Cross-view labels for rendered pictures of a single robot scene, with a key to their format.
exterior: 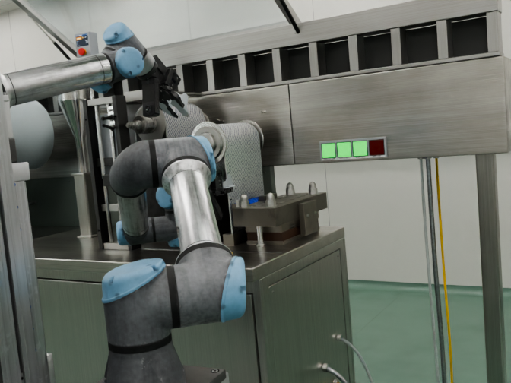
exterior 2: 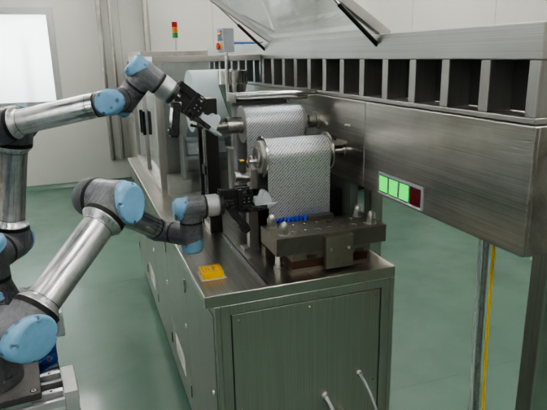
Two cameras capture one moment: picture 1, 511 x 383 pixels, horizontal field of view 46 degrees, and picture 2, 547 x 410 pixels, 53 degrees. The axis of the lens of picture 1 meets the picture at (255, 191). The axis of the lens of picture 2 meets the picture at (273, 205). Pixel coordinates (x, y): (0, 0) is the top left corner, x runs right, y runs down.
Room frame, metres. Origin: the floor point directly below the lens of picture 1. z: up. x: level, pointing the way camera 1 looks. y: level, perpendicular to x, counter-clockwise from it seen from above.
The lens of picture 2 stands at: (0.60, -1.09, 1.60)
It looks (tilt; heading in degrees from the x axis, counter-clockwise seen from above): 16 degrees down; 39
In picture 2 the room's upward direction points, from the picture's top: 1 degrees counter-clockwise
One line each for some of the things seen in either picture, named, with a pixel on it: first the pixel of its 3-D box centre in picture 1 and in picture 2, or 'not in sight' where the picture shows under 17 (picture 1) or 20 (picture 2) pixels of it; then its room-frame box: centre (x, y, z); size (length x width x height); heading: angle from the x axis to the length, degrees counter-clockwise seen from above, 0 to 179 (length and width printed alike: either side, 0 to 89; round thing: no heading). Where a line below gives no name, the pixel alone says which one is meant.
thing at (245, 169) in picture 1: (245, 178); (299, 194); (2.11, 0.03, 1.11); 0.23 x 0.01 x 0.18; 149
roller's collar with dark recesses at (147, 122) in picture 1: (144, 125); (234, 125); (2.15, 0.37, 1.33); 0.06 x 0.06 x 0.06; 59
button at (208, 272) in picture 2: not in sight; (211, 272); (1.75, 0.13, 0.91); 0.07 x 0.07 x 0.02; 59
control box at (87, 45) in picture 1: (85, 45); (224, 40); (2.35, 0.60, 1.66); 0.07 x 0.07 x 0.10; 67
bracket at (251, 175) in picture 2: not in sight; (248, 209); (2.02, 0.20, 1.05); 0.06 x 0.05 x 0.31; 149
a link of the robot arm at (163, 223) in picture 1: (173, 227); (187, 235); (1.77, 0.25, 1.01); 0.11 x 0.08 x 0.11; 101
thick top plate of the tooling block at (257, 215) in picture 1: (282, 208); (323, 233); (2.08, -0.09, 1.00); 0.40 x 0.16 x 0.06; 149
